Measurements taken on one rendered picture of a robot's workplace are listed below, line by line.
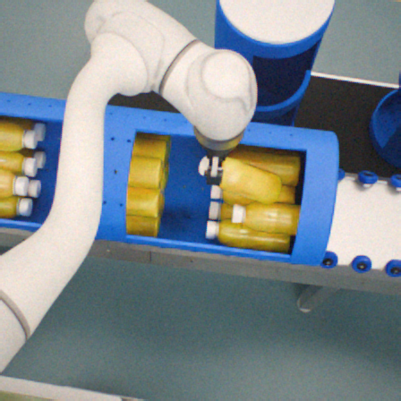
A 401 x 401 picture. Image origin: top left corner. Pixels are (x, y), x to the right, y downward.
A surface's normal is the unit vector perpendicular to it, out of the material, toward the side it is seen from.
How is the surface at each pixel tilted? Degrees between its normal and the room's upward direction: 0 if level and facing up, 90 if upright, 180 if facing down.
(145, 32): 16
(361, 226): 0
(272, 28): 0
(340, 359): 0
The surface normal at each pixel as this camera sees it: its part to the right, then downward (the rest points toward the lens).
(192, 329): 0.00, -0.25
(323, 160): 0.04, -0.51
